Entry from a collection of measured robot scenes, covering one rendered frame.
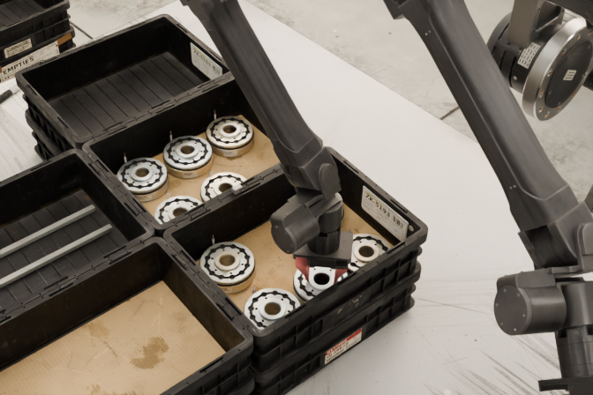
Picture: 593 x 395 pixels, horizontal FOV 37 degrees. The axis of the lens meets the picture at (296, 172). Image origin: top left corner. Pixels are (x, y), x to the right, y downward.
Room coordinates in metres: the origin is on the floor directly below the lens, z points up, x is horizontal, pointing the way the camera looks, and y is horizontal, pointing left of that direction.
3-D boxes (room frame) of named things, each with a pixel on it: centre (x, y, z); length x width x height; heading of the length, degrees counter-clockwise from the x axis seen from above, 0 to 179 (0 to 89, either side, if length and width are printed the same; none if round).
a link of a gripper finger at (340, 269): (1.03, -0.06, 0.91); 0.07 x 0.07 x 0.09; 85
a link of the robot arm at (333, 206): (1.03, -0.05, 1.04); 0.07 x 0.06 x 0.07; 134
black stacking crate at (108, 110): (1.55, 0.38, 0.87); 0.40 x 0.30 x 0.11; 130
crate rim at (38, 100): (1.55, 0.38, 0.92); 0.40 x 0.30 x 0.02; 130
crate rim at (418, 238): (1.09, 0.00, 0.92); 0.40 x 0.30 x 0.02; 130
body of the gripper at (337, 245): (1.03, -0.05, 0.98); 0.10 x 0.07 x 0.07; 85
